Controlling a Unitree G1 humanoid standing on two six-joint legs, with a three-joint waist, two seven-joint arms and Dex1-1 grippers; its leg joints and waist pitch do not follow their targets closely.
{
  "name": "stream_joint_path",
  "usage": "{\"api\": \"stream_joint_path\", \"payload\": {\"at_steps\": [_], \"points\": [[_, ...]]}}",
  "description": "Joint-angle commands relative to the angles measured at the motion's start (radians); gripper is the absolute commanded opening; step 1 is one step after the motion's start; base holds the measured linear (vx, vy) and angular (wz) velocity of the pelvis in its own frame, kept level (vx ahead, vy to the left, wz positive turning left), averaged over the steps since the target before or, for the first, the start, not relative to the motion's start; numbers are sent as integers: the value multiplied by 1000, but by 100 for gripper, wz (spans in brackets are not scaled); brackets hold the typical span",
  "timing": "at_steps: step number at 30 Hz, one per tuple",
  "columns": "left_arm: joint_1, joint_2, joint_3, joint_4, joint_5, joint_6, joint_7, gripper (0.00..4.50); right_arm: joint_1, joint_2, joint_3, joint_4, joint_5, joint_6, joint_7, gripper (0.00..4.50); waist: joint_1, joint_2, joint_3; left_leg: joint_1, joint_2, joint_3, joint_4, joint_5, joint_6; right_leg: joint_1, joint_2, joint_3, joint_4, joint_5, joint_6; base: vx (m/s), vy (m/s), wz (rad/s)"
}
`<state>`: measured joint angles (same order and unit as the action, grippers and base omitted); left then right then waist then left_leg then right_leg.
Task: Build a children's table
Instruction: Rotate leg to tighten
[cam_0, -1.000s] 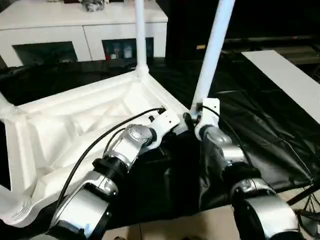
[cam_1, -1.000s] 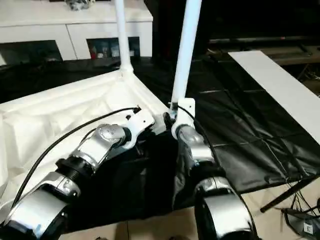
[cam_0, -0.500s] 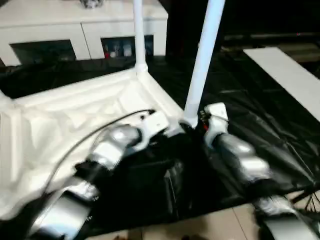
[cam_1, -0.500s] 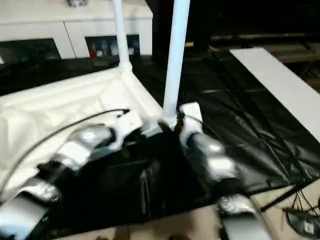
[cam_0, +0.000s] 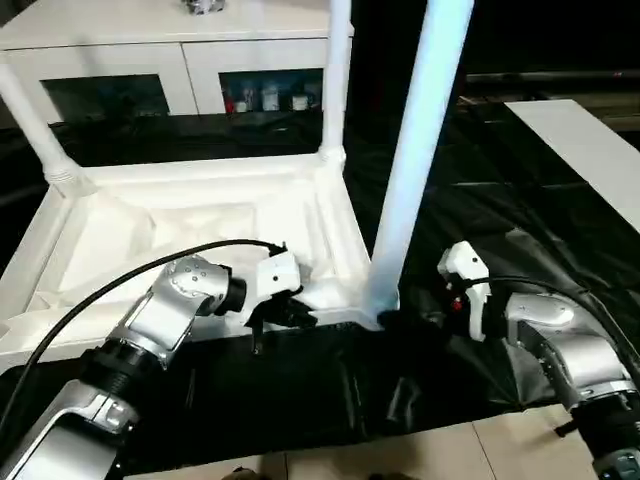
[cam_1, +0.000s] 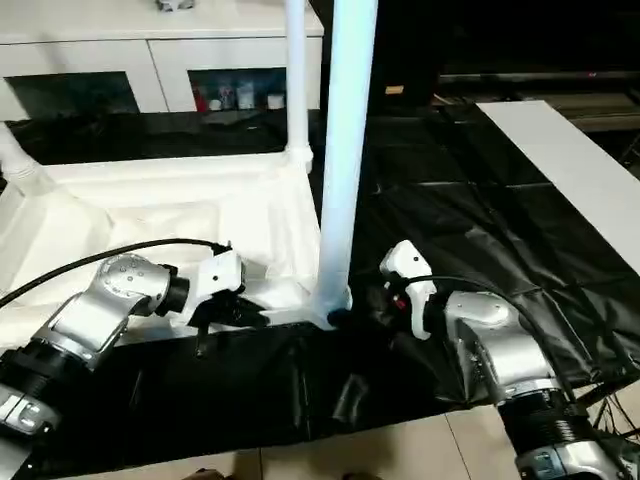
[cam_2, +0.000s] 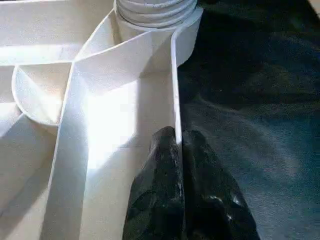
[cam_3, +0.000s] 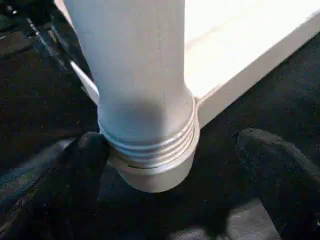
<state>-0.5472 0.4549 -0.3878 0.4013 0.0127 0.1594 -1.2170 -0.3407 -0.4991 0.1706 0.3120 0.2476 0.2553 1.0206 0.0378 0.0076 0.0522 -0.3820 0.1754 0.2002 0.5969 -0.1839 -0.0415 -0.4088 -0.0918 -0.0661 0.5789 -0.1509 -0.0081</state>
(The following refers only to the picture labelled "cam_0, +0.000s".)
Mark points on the white plastic table top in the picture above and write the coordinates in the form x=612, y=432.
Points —
x=200, y=210

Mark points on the white plastic table leg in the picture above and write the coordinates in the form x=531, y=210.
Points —
x=30, y=125
x=425, y=125
x=336, y=75

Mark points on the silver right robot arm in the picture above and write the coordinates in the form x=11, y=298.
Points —
x=575, y=350

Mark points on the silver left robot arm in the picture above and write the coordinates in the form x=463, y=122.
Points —
x=160, y=310

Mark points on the black mat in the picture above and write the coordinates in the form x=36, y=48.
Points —
x=300, y=390

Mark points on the black right robot foot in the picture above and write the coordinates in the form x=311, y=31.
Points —
x=390, y=476

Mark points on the white sheet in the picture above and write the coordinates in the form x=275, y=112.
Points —
x=580, y=150

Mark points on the white jar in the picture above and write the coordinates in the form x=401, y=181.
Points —
x=270, y=100
x=300, y=103

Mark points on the small red white figure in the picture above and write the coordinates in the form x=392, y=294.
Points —
x=238, y=104

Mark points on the grey crumpled bundle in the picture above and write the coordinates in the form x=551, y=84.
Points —
x=202, y=5

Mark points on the white cabinet with glass doors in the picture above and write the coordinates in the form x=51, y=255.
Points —
x=100, y=50

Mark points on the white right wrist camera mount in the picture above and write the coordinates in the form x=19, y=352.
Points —
x=465, y=260

